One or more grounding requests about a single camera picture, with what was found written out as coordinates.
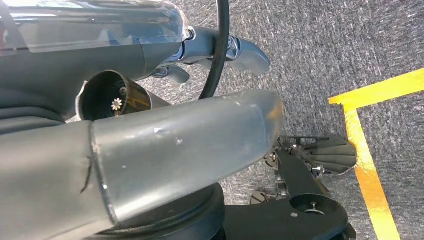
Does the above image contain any yellow floor tape square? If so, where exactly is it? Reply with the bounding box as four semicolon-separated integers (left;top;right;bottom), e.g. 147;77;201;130
327;67;424;240

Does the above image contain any thick black cable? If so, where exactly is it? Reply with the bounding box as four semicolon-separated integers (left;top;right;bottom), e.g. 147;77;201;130
197;0;231;101

